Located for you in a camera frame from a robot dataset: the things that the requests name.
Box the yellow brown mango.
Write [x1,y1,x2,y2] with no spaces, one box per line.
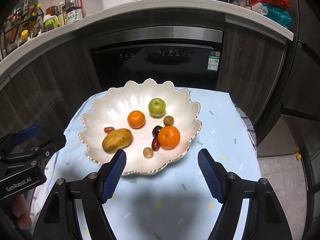
[102,128,133,153]

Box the tan longan fruit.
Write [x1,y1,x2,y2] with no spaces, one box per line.
[143,147,153,159]
[163,115,175,126]

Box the dark red oblong tomato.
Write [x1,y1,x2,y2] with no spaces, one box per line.
[151,136,161,152]

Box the large orange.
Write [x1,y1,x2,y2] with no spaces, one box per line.
[158,126,181,148]

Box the small tangerine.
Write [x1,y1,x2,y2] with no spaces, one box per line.
[127,111,145,129]

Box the dark red plum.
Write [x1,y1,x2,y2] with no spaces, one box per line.
[152,125,163,137]

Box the person's left hand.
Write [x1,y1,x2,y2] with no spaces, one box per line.
[5,194,32,230]

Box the light blue patterned tablecloth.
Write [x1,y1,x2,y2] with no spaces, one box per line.
[30,87,263,240]

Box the dark wood cabinet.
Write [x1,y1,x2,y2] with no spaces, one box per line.
[1,38,101,140]

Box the red cherry tomato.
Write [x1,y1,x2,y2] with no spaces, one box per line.
[104,127,115,134]

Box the checkered cloth under tablecloth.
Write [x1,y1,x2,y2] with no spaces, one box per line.
[234,105,257,153]

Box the white scalloped ceramic bowl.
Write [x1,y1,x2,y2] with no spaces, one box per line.
[79,79,202,175]

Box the green apple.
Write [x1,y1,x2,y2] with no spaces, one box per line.
[148,98,167,117]

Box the yellow cap bottle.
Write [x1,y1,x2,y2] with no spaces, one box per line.
[20,30,29,45]

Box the green lid jar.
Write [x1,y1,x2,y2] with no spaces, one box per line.
[43,15,59,32]

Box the black built-in dishwasher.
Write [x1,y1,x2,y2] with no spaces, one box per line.
[88,26,223,90]

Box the soy sauce bottle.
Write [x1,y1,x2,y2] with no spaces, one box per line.
[63,0,85,25]

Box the teal snack bag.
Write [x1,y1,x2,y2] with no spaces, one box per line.
[262,3,292,29]

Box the white countertop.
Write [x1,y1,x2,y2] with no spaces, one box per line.
[1,0,294,87]

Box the black wire spice rack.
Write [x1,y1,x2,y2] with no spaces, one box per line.
[1,4,44,59]

